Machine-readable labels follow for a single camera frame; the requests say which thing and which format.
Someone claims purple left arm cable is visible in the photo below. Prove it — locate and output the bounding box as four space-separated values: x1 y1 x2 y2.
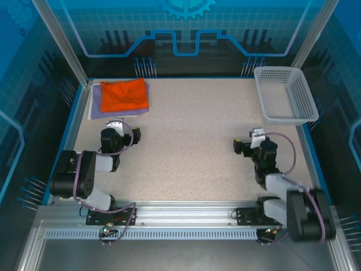
72 121 135 203

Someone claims white perforated plastic basket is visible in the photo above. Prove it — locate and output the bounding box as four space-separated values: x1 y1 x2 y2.
253 66 320 126

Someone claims aluminium frame post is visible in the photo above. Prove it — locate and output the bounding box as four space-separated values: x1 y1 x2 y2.
30 0 93 88
290 0 341 75

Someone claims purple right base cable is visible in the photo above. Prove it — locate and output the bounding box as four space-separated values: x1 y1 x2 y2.
256 222 291 246

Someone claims folded purple t-shirt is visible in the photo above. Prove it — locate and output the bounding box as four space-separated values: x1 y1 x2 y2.
90 80 151 120

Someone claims right power connector with LED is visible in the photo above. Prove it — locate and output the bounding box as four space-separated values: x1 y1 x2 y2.
258 225 283 237

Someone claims orange t-shirt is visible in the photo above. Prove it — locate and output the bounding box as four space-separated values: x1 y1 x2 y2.
100 78 149 113

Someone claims aluminium front rail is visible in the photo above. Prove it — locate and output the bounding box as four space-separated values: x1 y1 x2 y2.
36 199 339 226

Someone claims grey metal lower tray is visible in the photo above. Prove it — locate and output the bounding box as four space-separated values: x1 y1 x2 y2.
16 220 361 271

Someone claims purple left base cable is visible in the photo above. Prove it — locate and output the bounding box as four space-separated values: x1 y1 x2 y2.
98 202 138 247

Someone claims left power connector with LED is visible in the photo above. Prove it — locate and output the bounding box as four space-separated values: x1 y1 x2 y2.
102 222 118 237

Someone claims aluminium left side rail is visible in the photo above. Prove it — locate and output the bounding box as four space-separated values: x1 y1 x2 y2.
46 83 94 206

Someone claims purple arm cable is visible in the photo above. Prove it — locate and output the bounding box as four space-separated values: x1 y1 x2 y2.
72 121 135 203
265 132 325 244

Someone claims aluminium left frame post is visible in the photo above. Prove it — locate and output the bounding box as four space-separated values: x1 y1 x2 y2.
30 0 93 88

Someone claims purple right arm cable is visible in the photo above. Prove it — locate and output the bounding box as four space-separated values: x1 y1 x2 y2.
265 132 325 244

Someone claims aluminium right frame post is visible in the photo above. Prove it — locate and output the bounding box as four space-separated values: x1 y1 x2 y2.
290 0 341 75

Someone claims slotted grey cable duct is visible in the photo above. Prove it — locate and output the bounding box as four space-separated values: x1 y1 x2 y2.
43 229 259 239

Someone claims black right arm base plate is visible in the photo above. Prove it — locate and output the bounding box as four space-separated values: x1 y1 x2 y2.
235 207 288 226

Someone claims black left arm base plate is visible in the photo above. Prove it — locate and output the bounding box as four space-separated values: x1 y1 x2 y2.
86 207 138 226

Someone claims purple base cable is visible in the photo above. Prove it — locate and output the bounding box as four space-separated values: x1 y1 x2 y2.
98 202 138 247
256 222 291 246

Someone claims power connector with led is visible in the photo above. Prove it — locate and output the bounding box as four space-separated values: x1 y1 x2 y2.
102 222 118 237
258 225 283 237

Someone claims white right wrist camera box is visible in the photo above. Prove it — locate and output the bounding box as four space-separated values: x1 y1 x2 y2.
250 128 267 149

